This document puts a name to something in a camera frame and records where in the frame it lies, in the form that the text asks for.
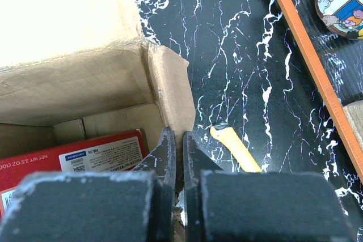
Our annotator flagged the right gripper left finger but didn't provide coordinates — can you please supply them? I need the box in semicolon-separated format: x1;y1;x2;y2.
1;128;176;241

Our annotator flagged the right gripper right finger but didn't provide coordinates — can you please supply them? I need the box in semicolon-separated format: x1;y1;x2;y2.
183;131;354;241

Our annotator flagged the red product box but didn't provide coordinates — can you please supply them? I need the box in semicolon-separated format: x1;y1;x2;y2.
1;129;149;217

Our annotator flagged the yellow utility knife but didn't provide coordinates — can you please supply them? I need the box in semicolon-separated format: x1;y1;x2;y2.
210;122;261;172

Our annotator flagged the brown cardboard express box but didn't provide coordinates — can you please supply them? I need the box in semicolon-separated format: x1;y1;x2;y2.
0;0;196;242

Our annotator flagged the orange wooden shelf rack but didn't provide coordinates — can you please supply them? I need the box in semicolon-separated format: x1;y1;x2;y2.
277;0;362;180

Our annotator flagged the upper beige cleaning pad pack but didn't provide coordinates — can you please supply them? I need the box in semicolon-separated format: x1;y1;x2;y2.
343;100;363;149

